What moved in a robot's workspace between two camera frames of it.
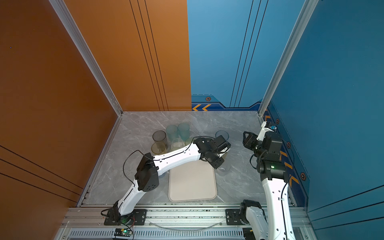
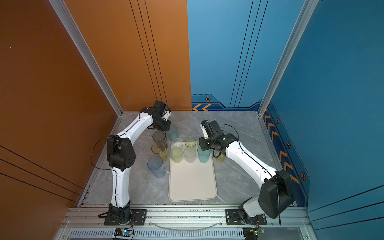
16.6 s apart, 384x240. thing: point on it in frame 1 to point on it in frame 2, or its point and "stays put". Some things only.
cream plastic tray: x=195 y=181 stays put
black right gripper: x=250 y=139 to x=202 y=143
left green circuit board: x=122 y=232 stays put
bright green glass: x=188 y=141 stays put
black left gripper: x=219 y=164 to x=167 y=127
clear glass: x=177 y=143 stays put
